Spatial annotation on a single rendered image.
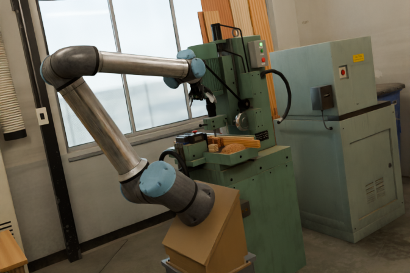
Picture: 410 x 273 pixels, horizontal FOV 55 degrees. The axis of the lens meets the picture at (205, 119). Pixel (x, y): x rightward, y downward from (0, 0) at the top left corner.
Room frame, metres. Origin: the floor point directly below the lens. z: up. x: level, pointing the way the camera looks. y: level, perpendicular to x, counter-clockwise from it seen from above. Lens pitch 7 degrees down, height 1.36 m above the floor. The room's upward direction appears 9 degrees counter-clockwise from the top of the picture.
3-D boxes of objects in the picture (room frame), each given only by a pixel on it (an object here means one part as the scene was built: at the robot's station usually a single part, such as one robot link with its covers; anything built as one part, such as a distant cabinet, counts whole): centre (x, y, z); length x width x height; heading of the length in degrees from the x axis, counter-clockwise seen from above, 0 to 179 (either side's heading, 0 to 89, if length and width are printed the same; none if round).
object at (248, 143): (2.36, -0.06, 0.92); 0.67 x 0.02 x 0.04; 38
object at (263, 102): (2.56, -0.28, 1.16); 0.22 x 0.22 x 0.72; 38
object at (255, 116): (2.36, -0.29, 1.02); 0.09 x 0.07 x 0.12; 38
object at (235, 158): (2.31, 0.04, 0.87); 0.61 x 0.30 x 0.06; 38
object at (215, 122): (2.39, -0.06, 1.03); 0.14 x 0.07 x 0.09; 128
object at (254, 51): (2.46, -0.39, 1.40); 0.10 x 0.06 x 0.16; 128
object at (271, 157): (2.45, -0.14, 0.76); 0.57 x 0.45 x 0.09; 128
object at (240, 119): (2.36, -0.23, 1.02); 0.12 x 0.03 x 0.12; 128
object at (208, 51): (2.38, -0.05, 1.35); 0.18 x 0.18 x 0.31
